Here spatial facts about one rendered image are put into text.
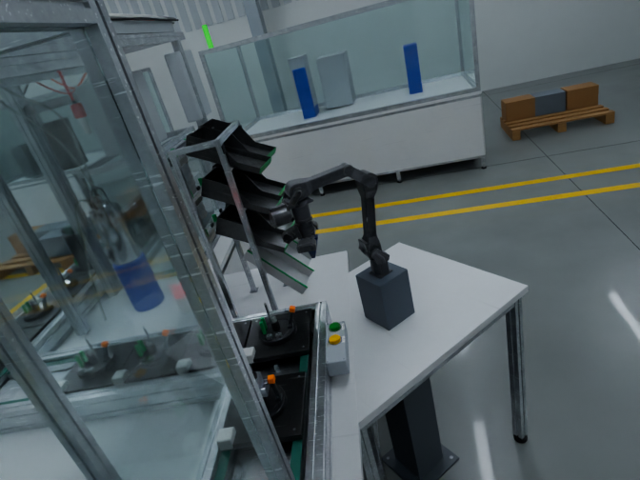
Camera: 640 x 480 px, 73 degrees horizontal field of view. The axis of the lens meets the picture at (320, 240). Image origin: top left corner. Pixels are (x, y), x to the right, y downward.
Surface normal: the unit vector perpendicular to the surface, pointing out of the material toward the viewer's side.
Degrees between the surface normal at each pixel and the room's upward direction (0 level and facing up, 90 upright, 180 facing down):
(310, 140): 90
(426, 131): 90
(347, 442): 0
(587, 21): 90
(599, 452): 0
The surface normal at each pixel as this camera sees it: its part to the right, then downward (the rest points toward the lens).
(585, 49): -0.16, 0.46
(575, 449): -0.23, -0.87
